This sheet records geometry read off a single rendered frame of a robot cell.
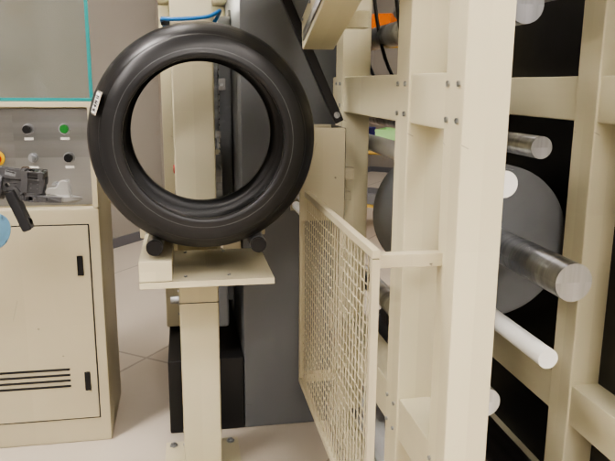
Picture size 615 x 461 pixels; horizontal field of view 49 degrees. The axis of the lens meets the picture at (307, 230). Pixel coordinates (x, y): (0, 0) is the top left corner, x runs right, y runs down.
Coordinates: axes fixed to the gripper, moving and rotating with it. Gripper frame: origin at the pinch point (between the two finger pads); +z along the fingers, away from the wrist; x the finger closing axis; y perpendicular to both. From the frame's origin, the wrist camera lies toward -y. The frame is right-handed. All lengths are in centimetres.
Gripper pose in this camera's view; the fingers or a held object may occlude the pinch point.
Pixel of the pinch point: (77, 200)
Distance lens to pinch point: 194.0
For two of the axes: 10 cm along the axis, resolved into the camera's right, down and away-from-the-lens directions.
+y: 1.3, -9.7, -1.9
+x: -1.8, -2.1, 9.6
